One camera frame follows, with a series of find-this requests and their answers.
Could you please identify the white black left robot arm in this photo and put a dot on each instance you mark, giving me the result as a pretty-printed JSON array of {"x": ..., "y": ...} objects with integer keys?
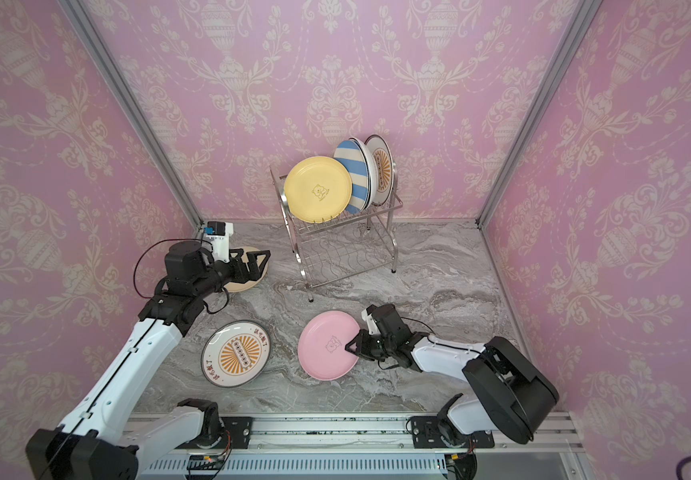
[{"x": 90, "y": 443}]

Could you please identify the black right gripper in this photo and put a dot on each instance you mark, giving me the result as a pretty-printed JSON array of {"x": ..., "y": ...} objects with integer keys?
[{"x": 366, "y": 343}]

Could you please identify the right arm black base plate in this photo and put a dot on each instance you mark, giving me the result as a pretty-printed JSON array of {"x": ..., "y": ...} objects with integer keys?
[{"x": 431, "y": 433}]

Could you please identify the small circuit board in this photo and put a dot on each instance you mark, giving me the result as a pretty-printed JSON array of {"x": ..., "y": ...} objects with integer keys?
[{"x": 205, "y": 463}]

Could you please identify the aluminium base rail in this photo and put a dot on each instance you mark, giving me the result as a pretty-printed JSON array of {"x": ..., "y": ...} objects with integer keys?
[{"x": 374, "y": 446}]

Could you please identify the left aluminium corner post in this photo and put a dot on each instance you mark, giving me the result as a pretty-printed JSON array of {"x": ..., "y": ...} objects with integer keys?
[{"x": 80, "y": 18}]

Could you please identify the cream plate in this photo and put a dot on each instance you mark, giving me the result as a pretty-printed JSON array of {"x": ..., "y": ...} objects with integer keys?
[{"x": 256, "y": 262}]

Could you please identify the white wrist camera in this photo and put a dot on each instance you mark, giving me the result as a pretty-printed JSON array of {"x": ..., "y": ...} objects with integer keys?
[
  {"x": 218, "y": 235},
  {"x": 370, "y": 322}
]

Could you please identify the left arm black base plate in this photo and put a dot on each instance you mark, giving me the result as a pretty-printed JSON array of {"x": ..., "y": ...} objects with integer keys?
[{"x": 238, "y": 432}]

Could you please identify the aluminium corner post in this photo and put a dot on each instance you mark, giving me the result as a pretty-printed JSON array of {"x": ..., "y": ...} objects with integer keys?
[
  {"x": 579, "y": 26},
  {"x": 80, "y": 18}
]

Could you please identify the chrome two-tier dish rack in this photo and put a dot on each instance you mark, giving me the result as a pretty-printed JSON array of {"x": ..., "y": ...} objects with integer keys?
[{"x": 346, "y": 246}]

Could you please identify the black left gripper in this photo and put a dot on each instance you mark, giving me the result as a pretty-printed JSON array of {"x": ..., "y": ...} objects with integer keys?
[{"x": 243, "y": 276}]

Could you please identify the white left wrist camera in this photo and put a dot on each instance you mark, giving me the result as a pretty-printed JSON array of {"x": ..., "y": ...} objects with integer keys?
[{"x": 218, "y": 235}]

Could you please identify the orange sunburst plate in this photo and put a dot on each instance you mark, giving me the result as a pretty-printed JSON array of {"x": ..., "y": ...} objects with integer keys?
[
  {"x": 385, "y": 168},
  {"x": 236, "y": 354}
]

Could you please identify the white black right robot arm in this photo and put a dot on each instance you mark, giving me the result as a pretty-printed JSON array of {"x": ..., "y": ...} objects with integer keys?
[{"x": 510, "y": 394}]

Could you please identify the pink plate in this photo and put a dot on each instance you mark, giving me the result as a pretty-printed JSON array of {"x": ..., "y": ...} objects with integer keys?
[{"x": 322, "y": 345}]

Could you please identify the black white floral plate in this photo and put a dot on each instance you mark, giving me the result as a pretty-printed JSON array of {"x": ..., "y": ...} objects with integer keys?
[{"x": 372, "y": 171}]

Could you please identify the yellow plate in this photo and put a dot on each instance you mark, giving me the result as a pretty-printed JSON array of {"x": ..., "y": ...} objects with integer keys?
[{"x": 318, "y": 189}]

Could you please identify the right aluminium corner post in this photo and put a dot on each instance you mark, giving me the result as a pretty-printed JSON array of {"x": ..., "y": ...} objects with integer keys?
[{"x": 579, "y": 26}]

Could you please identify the blue white striped plate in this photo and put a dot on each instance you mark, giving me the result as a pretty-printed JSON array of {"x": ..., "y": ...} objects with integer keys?
[{"x": 350, "y": 155}]

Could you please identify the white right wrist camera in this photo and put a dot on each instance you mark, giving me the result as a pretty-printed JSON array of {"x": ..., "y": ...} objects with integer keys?
[{"x": 370, "y": 322}]

